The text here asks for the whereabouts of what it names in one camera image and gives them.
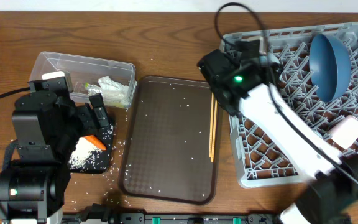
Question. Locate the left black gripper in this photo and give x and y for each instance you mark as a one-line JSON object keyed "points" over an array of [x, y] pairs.
{"points": [[94, 121]]}

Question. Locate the orange carrot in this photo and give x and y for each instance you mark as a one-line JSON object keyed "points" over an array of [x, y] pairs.
{"points": [[95, 141]]}

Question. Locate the white napkin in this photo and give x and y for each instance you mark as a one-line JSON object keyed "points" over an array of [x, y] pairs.
{"points": [[114, 93]]}

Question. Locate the wooden chopstick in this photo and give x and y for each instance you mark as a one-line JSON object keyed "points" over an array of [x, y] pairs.
{"points": [[211, 125], [214, 130]]}

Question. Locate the green yellow snack wrapper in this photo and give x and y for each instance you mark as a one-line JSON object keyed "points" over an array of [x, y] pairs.
{"points": [[93, 89]]}

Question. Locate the large blue plate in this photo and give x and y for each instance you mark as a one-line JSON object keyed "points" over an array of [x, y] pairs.
{"points": [[330, 62]]}

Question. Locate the pink cup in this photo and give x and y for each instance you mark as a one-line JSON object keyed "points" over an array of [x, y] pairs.
{"points": [[345, 133]]}

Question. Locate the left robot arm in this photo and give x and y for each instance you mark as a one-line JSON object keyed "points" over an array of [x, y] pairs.
{"points": [[48, 126]]}

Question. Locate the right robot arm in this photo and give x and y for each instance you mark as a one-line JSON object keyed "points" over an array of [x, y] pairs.
{"points": [[247, 89]]}

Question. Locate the grey plastic dishwasher rack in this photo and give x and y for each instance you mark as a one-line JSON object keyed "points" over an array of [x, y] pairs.
{"points": [[258, 161]]}

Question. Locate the spilled white rice pile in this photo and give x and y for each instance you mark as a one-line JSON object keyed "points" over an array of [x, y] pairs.
{"points": [[85, 152]]}

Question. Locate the black plastic tray bin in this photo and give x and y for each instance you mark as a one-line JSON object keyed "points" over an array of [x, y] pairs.
{"points": [[101, 165]]}

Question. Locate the clear plastic bin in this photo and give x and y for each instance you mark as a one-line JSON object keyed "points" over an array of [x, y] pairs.
{"points": [[86, 71]]}

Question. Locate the dark brown serving tray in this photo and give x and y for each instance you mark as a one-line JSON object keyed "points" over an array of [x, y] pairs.
{"points": [[167, 149]]}

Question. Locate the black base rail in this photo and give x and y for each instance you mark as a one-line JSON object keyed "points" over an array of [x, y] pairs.
{"points": [[103, 214]]}

